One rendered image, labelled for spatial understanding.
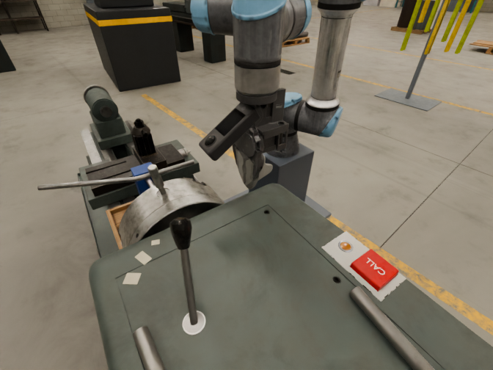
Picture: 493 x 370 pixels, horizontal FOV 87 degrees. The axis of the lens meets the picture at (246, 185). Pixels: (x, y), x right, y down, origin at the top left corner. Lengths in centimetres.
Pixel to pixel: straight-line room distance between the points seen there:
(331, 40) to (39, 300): 223
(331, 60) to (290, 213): 50
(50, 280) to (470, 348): 229
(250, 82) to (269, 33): 7
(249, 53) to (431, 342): 50
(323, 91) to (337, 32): 17
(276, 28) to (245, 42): 5
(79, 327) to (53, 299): 31
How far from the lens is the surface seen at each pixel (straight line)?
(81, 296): 220
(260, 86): 43
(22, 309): 236
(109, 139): 177
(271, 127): 48
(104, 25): 540
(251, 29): 41
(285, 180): 110
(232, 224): 57
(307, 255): 53
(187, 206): 66
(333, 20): 88
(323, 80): 92
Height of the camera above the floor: 168
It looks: 39 degrees down
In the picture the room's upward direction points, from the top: straight up
